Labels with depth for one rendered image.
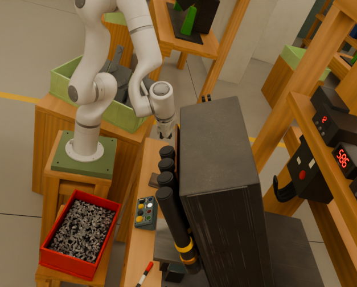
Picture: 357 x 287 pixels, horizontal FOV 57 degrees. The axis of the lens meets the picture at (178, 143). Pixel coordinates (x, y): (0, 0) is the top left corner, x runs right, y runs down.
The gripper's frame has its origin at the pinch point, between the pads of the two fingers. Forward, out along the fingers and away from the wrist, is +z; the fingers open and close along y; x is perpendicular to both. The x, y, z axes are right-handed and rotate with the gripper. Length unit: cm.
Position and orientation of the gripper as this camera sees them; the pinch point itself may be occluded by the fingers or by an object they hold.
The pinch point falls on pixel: (167, 134)
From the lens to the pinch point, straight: 144.2
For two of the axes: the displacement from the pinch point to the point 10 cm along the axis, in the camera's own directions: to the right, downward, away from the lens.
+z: 0.5, 4.9, 8.7
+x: -8.8, -3.8, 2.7
